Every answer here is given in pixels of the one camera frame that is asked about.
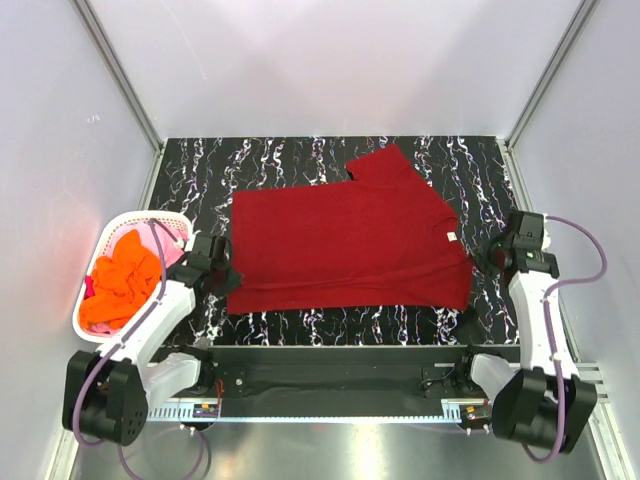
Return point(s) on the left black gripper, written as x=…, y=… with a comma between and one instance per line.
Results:
x=231, y=284

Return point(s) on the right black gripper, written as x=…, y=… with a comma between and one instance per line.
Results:
x=479, y=253

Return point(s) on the red t-shirt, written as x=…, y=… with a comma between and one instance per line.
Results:
x=384, y=237

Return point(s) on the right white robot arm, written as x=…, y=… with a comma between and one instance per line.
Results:
x=543, y=405

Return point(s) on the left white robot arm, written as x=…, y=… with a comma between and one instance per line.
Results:
x=110, y=391

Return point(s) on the pink t-shirt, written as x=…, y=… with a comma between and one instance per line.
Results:
x=171, y=240

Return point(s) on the white plastic laundry basket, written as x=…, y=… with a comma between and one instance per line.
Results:
x=99, y=334

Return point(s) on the orange t-shirt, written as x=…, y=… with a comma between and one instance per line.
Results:
x=122, y=284

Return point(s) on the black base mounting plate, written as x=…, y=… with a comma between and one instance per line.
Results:
x=393, y=371

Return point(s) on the magenta garment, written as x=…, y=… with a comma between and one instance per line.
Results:
x=89, y=287

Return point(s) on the slotted cable duct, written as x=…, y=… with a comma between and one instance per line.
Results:
x=333, y=412

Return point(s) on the left aluminium frame post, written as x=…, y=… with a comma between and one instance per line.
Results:
x=108, y=54

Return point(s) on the aluminium frame post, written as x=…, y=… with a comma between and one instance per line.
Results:
x=560, y=54
x=108, y=54

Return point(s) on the right aluminium frame post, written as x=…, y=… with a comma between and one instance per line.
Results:
x=560, y=54

